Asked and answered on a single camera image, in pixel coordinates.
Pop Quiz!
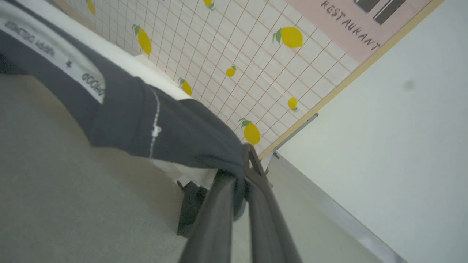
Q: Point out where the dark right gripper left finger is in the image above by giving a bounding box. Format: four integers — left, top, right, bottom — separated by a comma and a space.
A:
178, 170, 237, 263

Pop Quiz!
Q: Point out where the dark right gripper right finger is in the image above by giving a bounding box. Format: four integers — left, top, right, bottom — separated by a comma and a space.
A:
242, 143, 303, 263

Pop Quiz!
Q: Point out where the white and black shirt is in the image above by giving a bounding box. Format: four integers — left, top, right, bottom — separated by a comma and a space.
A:
0, 0, 253, 238

